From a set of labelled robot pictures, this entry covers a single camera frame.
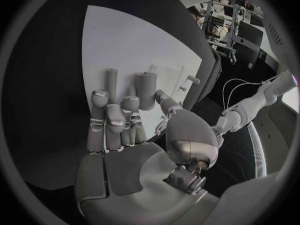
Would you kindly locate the fat grey cylinder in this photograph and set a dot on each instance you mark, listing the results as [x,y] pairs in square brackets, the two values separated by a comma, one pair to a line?
[145,90]

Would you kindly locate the long thin grey cylinder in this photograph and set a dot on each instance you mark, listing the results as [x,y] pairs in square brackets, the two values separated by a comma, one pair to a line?
[112,82]

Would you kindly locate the dark monitor screen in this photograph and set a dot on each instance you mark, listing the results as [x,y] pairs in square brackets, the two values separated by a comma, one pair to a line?
[249,39]

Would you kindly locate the metal frame rack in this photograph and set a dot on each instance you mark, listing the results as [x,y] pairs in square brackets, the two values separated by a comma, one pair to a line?
[230,28]

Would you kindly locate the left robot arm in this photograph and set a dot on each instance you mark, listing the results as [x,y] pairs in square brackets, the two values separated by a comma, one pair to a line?
[255,103]

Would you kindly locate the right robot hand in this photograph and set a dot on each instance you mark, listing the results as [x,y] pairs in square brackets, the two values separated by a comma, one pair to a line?
[122,172]

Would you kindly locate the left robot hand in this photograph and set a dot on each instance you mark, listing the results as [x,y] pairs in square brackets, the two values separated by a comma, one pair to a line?
[216,134]

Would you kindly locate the small grey peg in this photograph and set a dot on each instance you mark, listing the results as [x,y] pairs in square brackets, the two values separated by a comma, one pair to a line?
[182,88]
[194,79]

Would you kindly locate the white task board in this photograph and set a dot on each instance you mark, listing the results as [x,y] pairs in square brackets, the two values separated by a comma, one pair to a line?
[131,46]

